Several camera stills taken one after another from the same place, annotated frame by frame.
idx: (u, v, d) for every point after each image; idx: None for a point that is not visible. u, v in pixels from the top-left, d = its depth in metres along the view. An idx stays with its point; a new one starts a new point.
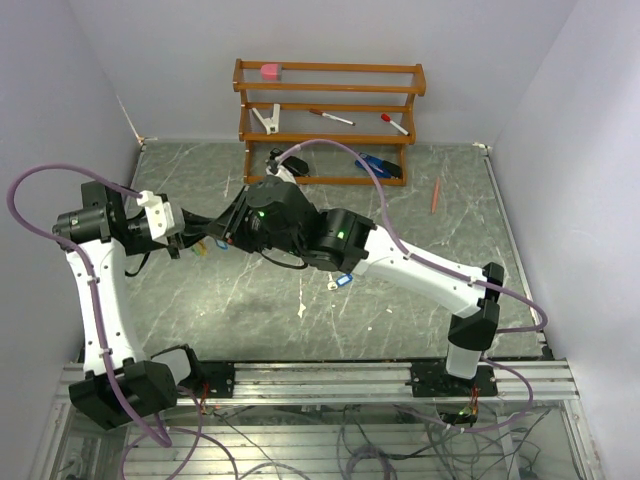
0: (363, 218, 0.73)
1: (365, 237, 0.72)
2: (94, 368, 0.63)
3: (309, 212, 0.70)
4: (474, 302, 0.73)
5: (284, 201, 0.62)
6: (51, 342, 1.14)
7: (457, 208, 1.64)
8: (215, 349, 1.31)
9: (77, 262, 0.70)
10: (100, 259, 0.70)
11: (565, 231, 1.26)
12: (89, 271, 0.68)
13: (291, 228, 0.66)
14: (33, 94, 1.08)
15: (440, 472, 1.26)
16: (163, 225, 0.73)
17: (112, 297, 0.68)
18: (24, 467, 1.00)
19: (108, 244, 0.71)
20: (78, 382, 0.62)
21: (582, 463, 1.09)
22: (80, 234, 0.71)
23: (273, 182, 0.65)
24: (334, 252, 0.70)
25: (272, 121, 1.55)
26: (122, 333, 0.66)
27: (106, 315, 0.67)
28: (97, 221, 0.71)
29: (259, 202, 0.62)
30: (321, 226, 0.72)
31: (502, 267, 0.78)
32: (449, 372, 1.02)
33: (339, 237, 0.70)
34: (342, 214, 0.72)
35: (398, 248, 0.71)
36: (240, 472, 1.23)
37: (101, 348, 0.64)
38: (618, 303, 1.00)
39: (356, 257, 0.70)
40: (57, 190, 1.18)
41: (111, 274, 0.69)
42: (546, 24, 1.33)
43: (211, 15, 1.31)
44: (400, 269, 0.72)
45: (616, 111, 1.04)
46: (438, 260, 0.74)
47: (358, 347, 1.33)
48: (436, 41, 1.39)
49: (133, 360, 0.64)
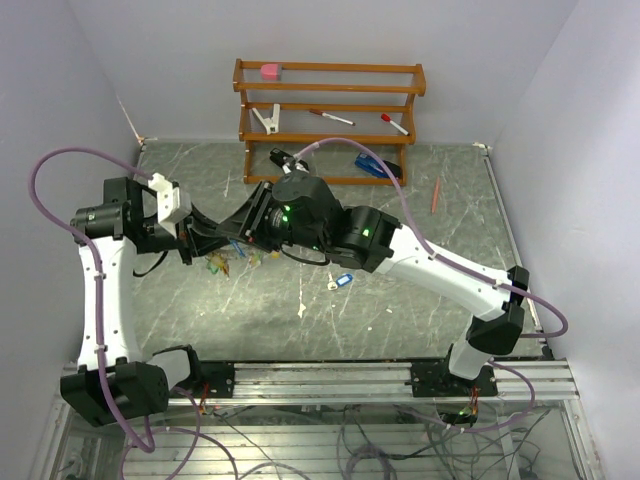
0: (388, 217, 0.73)
1: (389, 237, 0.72)
2: (87, 363, 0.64)
3: (335, 208, 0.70)
4: (498, 306, 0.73)
5: (311, 195, 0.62)
6: (53, 342, 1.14)
7: (457, 208, 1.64)
8: (215, 349, 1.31)
9: (88, 256, 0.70)
10: (109, 255, 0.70)
11: (565, 231, 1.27)
12: (98, 266, 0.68)
13: (317, 224, 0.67)
14: (32, 94, 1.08)
15: (440, 472, 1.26)
16: (169, 208, 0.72)
17: (117, 295, 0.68)
18: (24, 467, 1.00)
19: (120, 242, 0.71)
20: (71, 375, 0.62)
21: (582, 463, 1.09)
22: (95, 228, 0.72)
23: (299, 177, 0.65)
24: (358, 249, 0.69)
25: (272, 121, 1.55)
26: (119, 331, 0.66)
27: (106, 312, 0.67)
28: (113, 219, 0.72)
29: (286, 196, 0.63)
30: (346, 223, 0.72)
31: (526, 270, 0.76)
32: (451, 371, 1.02)
33: (363, 235, 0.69)
34: (367, 211, 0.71)
35: (424, 248, 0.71)
36: (240, 472, 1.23)
37: (97, 344, 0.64)
38: (617, 303, 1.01)
39: (380, 255, 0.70)
40: (56, 189, 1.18)
41: (118, 271, 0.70)
42: (545, 24, 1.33)
43: (211, 14, 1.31)
44: (425, 269, 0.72)
45: (615, 111, 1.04)
46: (461, 261, 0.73)
47: (358, 347, 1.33)
48: (436, 41, 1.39)
49: (126, 360, 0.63)
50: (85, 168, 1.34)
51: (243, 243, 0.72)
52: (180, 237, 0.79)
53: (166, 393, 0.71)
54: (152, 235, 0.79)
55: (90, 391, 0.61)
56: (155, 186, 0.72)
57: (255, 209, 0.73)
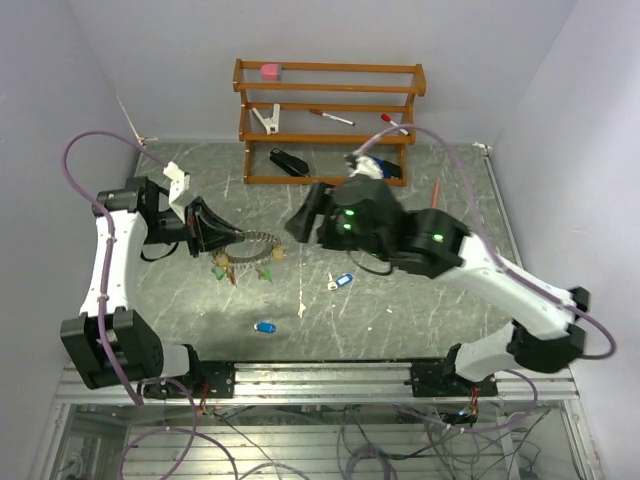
0: (458, 222, 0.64)
1: (458, 244, 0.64)
2: (88, 310, 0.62)
3: (397, 212, 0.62)
4: (561, 327, 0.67)
5: (373, 198, 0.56)
6: (52, 342, 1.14)
7: (456, 208, 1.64)
8: (215, 349, 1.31)
9: (103, 225, 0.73)
10: (122, 224, 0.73)
11: (564, 231, 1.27)
12: (111, 230, 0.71)
13: (379, 228, 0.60)
14: (31, 94, 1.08)
15: (440, 472, 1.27)
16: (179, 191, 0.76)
17: (125, 255, 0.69)
18: (23, 467, 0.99)
19: (133, 216, 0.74)
20: (70, 320, 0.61)
21: (582, 463, 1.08)
22: (111, 206, 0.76)
23: (360, 179, 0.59)
24: (426, 255, 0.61)
25: (272, 121, 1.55)
26: (122, 284, 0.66)
27: (113, 267, 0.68)
28: (129, 198, 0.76)
29: (347, 198, 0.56)
30: (410, 227, 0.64)
31: (589, 292, 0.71)
32: (458, 372, 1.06)
33: (432, 239, 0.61)
34: (433, 214, 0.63)
35: (493, 260, 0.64)
36: (240, 472, 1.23)
37: (99, 293, 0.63)
38: (616, 303, 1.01)
39: (450, 263, 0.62)
40: (56, 188, 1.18)
41: (129, 238, 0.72)
42: (545, 24, 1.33)
43: (211, 13, 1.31)
44: (492, 281, 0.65)
45: (615, 110, 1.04)
46: (531, 277, 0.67)
47: (357, 347, 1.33)
48: (436, 41, 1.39)
49: (126, 307, 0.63)
50: (85, 168, 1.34)
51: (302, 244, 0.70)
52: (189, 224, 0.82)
53: (158, 362, 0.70)
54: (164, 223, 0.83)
55: (89, 340, 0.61)
56: (168, 172, 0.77)
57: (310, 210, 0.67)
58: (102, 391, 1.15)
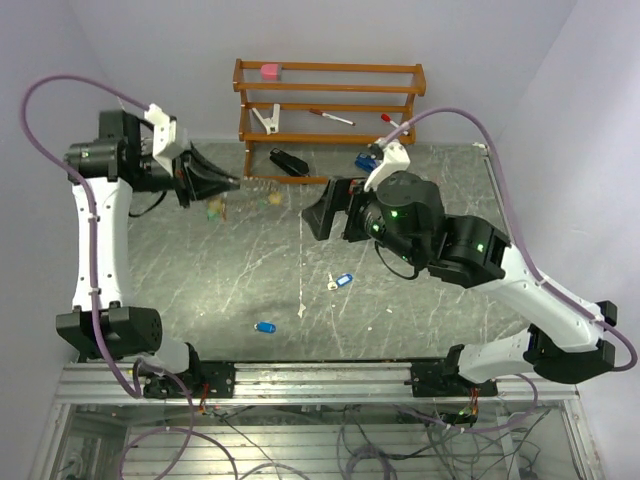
0: (500, 232, 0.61)
1: (500, 255, 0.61)
2: (81, 304, 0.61)
3: (442, 217, 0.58)
4: (592, 342, 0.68)
5: (424, 201, 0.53)
6: (52, 343, 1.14)
7: (456, 208, 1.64)
8: (215, 349, 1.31)
9: (81, 197, 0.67)
10: (103, 198, 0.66)
11: (564, 231, 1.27)
12: (91, 209, 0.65)
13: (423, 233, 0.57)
14: (32, 94, 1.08)
15: (440, 472, 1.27)
16: (164, 141, 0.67)
17: (113, 238, 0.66)
18: (24, 468, 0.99)
19: (115, 183, 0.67)
20: (65, 315, 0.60)
21: (582, 463, 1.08)
22: (89, 166, 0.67)
23: (408, 180, 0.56)
24: (466, 265, 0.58)
25: (272, 121, 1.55)
26: (113, 275, 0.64)
27: (101, 255, 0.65)
28: (107, 157, 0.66)
29: (395, 200, 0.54)
30: (451, 234, 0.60)
31: (615, 307, 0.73)
32: (461, 375, 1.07)
33: (476, 249, 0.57)
34: (472, 221, 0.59)
35: (532, 273, 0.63)
36: (240, 472, 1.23)
37: (90, 287, 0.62)
38: (616, 302, 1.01)
39: (491, 275, 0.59)
40: (56, 188, 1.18)
41: (113, 214, 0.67)
42: (546, 24, 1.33)
43: (211, 13, 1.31)
44: (532, 295, 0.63)
45: (615, 111, 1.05)
46: (566, 292, 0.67)
47: (357, 347, 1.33)
48: (436, 41, 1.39)
49: (120, 303, 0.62)
50: None
51: (321, 240, 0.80)
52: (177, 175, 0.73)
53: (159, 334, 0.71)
54: (148, 173, 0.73)
55: (85, 331, 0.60)
56: (151, 117, 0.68)
57: (330, 206, 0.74)
58: (102, 392, 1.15)
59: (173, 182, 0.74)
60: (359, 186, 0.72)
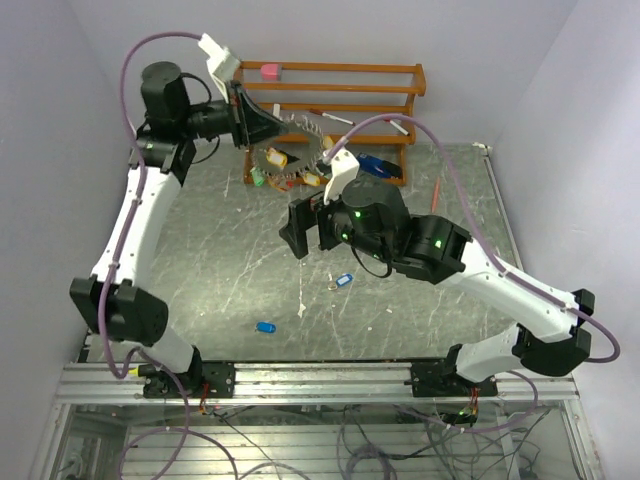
0: (459, 228, 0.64)
1: (460, 250, 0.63)
2: (98, 274, 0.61)
3: (406, 218, 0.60)
4: (566, 330, 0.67)
5: (385, 202, 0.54)
6: (52, 343, 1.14)
7: (456, 208, 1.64)
8: (215, 349, 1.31)
9: (134, 180, 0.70)
10: (151, 185, 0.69)
11: (564, 231, 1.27)
12: (138, 191, 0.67)
13: (385, 233, 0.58)
14: (32, 94, 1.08)
15: (440, 472, 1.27)
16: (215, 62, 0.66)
17: (146, 225, 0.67)
18: (24, 468, 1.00)
19: (165, 176, 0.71)
20: (81, 280, 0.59)
21: (582, 463, 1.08)
22: (149, 157, 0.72)
23: (370, 182, 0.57)
24: (429, 261, 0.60)
25: (271, 122, 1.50)
26: (135, 255, 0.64)
27: (131, 234, 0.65)
28: (166, 153, 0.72)
29: (357, 202, 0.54)
30: (413, 231, 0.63)
31: (593, 295, 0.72)
32: (459, 374, 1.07)
33: (434, 245, 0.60)
34: (433, 221, 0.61)
35: (494, 264, 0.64)
36: (240, 472, 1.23)
37: (111, 260, 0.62)
38: (617, 303, 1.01)
39: (452, 270, 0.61)
40: (56, 189, 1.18)
41: (156, 202, 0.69)
42: (546, 24, 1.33)
43: (210, 13, 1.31)
44: (494, 286, 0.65)
45: (615, 111, 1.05)
46: (532, 281, 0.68)
47: (358, 347, 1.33)
48: (436, 41, 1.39)
49: (132, 282, 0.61)
50: (85, 168, 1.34)
51: (300, 257, 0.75)
52: (232, 104, 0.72)
53: (159, 329, 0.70)
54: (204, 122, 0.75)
55: (93, 302, 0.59)
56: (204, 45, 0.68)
57: (298, 223, 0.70)
58: (102, 392, 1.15)
59: (227, 117, 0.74)
60: (319, 202, 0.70)
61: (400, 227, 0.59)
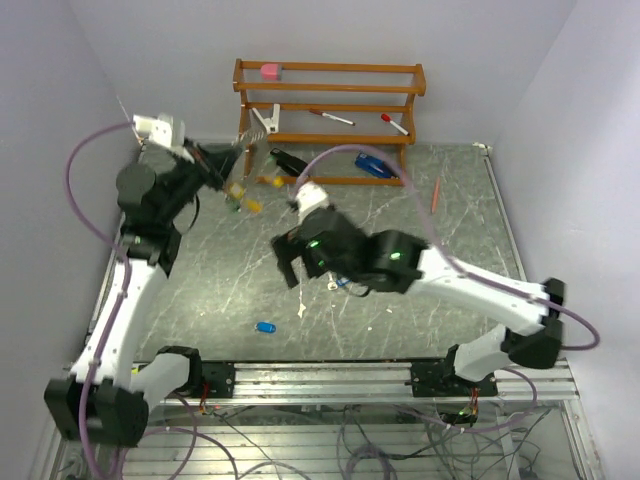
0: (415, 238, 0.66)
1: (419, 258, 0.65)
2: (78, 373, 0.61)
3: (359, 236, 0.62)
4: (535, 321, 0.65)
5: (331, 228, 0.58)
6: (53, 343, 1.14)
7: (456, 208, 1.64)
8: (215, 349, 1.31)
9: (119, 273, 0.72)
10: (137, 278, 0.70)
11: (564, 231, 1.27)
12: (122, 285, 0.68)
13: (344, 257, 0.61)
14: (32, 95, 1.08)
15: (440, 472, 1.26)
16: (167, 129, 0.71)
17: (129, 320, 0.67)
18: (24, 468, 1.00)
19: (152, 268, 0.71)
20: (59, 380, 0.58)
21: (582, 463, 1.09)
22: (135, 251, 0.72)
23: (319, 212, 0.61)
24: (390, 275, 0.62)
25: (272, 121, 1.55)
26: (117, 351, 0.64)
27: (115, 330, 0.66)
28: (152, 248, 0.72)
29: (308, 234, 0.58)
30: (373, 248, 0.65)
31: (563, 281, 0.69)
32: (457, 374, 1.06)
33: (393, 258, 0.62)
34: (389, 234, 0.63)
35: (452, 266, 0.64)
36: (240, 472, 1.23)
37: (92, 357, 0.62)
38: (616, 303, 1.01)
39: (412, 278, 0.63)
40: (56, 188, 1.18)
41: (141, 295, 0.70)
42: (546, 24, 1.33)
43: (211, 14, 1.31)
44: (455, 289, 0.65)
45: (614, 111, 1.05)
46: (495, 277, 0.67)
47: (357, 347, 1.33)
48: (436, 42, 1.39)
49: (114, 381, 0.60)
50: (85, 168, 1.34)
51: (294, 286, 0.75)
52: (197, 159, 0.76)
53: (143, 427, 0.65)
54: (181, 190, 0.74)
55: (70, 405, 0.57)
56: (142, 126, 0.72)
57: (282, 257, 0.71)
58: None
59: (200, 171, 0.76)
60: None
61: (357, 246, 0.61)
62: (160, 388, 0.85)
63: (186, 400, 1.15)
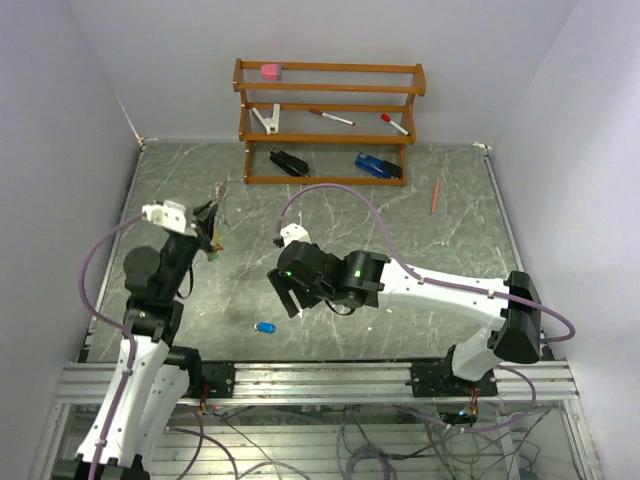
0: (376, 254, 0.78)
1: (381, 271, 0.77)
2: (84, 452, 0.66)
3: (329, 261, 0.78)
4: (497, 313, 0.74)
5: (300, 257, 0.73)
6: (53, 343, 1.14)
7: (456, 208, 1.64)
8: (215, 349, 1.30)
9: (125, 348, 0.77)
10: (142, 353, 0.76)
11: (564, 231, 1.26)
12: (128, 362, 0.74)
13: (316, 279, 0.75)
14: (32, 95, 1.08)
15: (440, 472, 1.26)
16: (180, 216, 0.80)
17: (134, 396, 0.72)
18: (24, 468, 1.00)
19: (156, 343, 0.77)
20: (66, 461, 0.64)
21: (582, 463, 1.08)
22: (139, 326, 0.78)
23: (293, 245, 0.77)
24: (356, 290, 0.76)
25: (272, 121, 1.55)
26: (122, 429, 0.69)
27: (119, 408, 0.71)
28: (156, 324, 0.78)
29: (284, 264, 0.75)
30: (342, 270, 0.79)
31: (525, 274, 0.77)
32: (457, 374, 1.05)
33: (356, 276, 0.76)
34: (354, 256, 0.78)
35: (410, 274, 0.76)
36: (240, 472, 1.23)
37: (98, 438, 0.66)
38: (617, 303, 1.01)
39: (375, 292, 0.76)
40: (56, 187, 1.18)
41: (145, 370, 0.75)
42: (547, 23, 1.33)
43: (211, 13, 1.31)
44: (416, 293, 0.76)
45: (615, 110, 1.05)
46: (454, 278, 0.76)
47: (358, 347, 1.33)
48: (437, 41, 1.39)
49: (117, 461, 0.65)
50: (85, 168, 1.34)
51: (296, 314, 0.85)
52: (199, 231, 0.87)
53: None
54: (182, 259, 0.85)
55: None
56: (153, 214, 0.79)
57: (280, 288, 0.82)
58: (102, 392, 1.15)
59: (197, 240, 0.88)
60: None
61: (326, 270, 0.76)
62: (161, 421, 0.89)
63: (186, 400, 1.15)
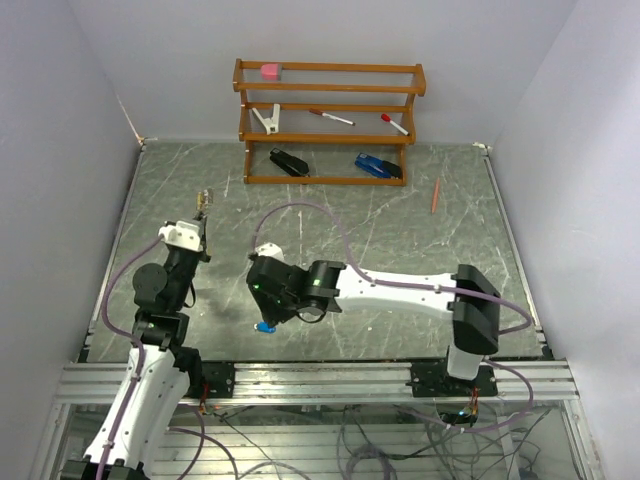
0: (334, 263, 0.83)
1: (337, 277, 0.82)
2: (92, 454, 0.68)
3: (294, 272, 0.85)
4: (443, 307, 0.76)
5: (264, 271, 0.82)
6: (53, 343, 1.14)
7: (456, 208, 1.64)
8: (215, 349, 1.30)
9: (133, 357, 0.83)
10: (150, 362, 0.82)
11: (565, 231, 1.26)
12: (137, 369, 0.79)
13: (280, 290, 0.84)
14: (32, 94, 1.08)
15: (440, 472, 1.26)
16: (193, 235, 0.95)
17: (142, 400, 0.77)
18: (24, 468, 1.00)
19: (164, 352, 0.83)
20: (75, 462, 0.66)
21: (582, 463, 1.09)
22: (147, 336, 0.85)
23: (260, 259, 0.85)
24: (316, 298, 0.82)
25: (272, 121, 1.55)
26: (129, 432, 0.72)
27: (127, 413, 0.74)
28: (163, 334, 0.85)
29: (251, 277, 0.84)
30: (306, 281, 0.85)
31: (472, 267, 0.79)
32: (452, 374, 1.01)
33: (314, 284, 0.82)
34: (313, 267, 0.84)
35: (363, 279, 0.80)
36: (240, 472, 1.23)
37: (106, 440, 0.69)
38: (617, 303, 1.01)
39: (332, 298, 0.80)
40: (56, 188, 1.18)
41: (153, 377, 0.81)
42: (547, 23, 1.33)
43: (211, 13, 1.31)
44: (369, 296, 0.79)
45: (615, 110, 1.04)
46: (403, 279, 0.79)
47: (358, 347, 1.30)
48: (437, 41, 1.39)
49: (124, 462, 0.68)
50: (85, 168, 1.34)
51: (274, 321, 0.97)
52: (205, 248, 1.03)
53: None
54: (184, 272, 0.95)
55: None
56: (170, 235, 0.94)
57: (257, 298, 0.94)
58: (102, 392, 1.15)
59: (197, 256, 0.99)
60: None
61: (290, 281, 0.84)
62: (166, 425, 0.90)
63: (186, 399, 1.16)
